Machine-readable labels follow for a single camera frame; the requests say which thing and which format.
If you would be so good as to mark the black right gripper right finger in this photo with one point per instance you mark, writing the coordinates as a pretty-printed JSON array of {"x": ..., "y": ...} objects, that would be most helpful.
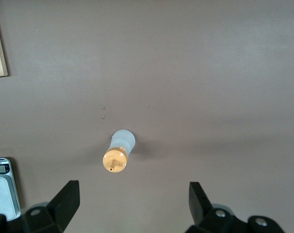
[{"x": 202, "y": 213}]

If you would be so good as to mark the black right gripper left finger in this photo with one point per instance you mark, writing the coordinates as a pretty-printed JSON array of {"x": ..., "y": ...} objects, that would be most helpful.
[{"x": 62, "y": 208}]

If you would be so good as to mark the translucent sauce bottle orange cap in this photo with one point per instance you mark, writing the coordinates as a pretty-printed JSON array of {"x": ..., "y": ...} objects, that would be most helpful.
[{"x": 114, "y": 162}]

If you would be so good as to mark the silver digital kitchen scale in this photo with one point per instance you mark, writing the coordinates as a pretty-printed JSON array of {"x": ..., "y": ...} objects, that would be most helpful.
[{"x": 1, "y": 194}]

